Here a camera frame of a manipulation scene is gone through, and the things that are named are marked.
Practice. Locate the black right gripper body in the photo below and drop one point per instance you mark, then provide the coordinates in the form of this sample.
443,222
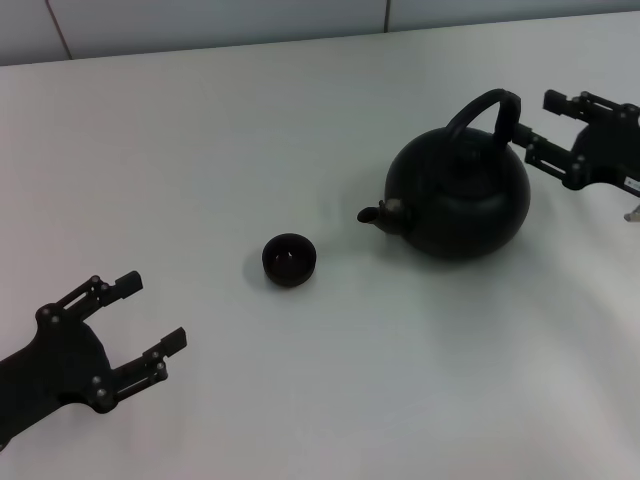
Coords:
610,150

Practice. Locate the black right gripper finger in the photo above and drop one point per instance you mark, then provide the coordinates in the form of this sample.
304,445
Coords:
555,101
545,152

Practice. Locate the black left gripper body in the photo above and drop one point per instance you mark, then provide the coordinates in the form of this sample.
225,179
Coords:
50,360

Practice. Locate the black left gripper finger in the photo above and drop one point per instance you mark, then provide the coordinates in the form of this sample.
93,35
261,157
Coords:
130,283
172,342

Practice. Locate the black round teapot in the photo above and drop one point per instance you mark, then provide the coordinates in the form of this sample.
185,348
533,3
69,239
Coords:
460,200

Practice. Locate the small black teacup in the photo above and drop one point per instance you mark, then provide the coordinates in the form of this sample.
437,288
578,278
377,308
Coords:
290,260

